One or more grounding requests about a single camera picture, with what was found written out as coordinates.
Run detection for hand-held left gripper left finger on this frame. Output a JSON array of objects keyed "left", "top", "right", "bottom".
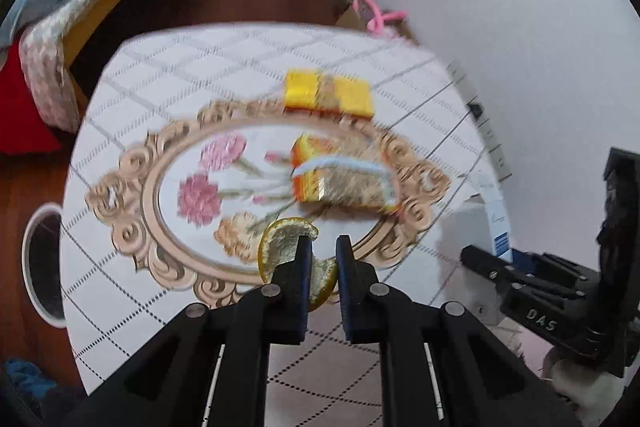
[{"left": 60, "top": 234, "right": 314, "bottom": 427}]

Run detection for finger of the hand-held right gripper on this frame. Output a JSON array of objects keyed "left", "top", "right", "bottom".
[
  {"left": 514, "top": 250, "right": 589, "bottom": 291},
  {"left": 460, "top": 245, "right": 532, "bottom": 291}
]

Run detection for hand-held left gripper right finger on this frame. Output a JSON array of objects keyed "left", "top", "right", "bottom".
[{"left": 335, "top": 234, "right": 583, "bottom": 427}]

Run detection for orange peel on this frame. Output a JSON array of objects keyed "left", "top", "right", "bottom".
[{"left": 256, "top": 217, "right": 339, "bottom": 313}]

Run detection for white and blue carton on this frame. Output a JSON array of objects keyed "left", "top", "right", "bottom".
[{"left": 469, "top": 167, "right": 514, "bottom": 264}]

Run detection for white round trash bin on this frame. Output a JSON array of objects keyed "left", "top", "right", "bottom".
[{"left": 22, "top": 203, "right": 69, "bottom": 329}]

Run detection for person's right forearm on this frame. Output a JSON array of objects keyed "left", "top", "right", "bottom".
[{"left": 542, "top": 347, "right": 627, "bottom": 409}]

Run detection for yellow snack packet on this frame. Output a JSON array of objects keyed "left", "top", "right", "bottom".
[{"left": 290, "top": 133, "right": 402, "bottom": 214}]

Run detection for yellow flat box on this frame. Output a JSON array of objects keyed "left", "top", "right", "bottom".
[{"left": 283, "top": 68, "right": 375, "bottom": 119}]

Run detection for table with patterned tablecloth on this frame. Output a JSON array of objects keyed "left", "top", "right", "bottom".
[{"left": 59, "top": 23, "right": 547, "bottom": 427}]

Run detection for cardboard box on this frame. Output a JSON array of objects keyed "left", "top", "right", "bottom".
[{"left": 334, "top": 0, "right": 382, "bottom": 34}]

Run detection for pink flexible toy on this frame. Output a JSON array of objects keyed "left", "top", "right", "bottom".
[{"left": 352, "top": 0, "right": 409, "bottom": 36}]

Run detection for blue cloth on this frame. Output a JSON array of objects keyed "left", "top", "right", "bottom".
[{"left": 4, "top": 357, "right": 57, "bottom": 401}]

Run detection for red blanket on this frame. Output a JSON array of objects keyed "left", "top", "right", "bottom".
[{"left": 0, "top": 48, "right": 64, "bottom": 156}]

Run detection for checked bed sheet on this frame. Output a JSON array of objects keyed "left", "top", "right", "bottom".
[{"left": 19, "top": 0, "right": 168, "bottom": 134}]

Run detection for white wall socket strip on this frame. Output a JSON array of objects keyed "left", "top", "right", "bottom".
[{"left": 446, "top": 59, "right": 513, "bottom": 181}]

